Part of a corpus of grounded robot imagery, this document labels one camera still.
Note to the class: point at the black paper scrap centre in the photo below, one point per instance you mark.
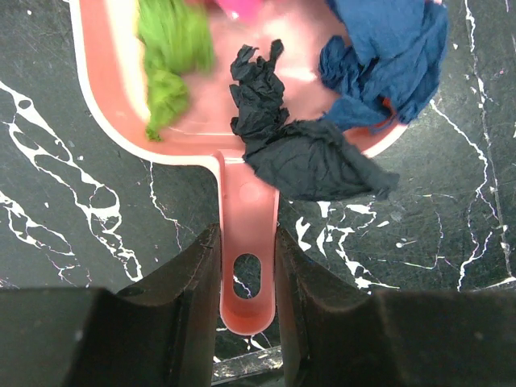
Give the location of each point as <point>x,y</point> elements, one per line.
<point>308,160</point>

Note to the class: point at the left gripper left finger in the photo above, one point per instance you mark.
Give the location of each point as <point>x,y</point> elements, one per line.
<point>159,331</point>

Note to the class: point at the pink dustpan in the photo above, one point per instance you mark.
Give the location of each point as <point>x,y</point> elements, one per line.
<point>110,69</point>

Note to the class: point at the magenta paper scrap right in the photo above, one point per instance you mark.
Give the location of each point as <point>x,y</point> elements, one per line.
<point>240,9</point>

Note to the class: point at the blue paper scrap upper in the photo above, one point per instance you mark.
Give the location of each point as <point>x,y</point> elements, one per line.
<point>388,68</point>

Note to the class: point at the green paper scrap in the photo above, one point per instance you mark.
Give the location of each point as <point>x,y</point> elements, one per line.
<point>177,40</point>

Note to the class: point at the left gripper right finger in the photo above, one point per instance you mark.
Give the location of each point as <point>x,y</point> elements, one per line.
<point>333,334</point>

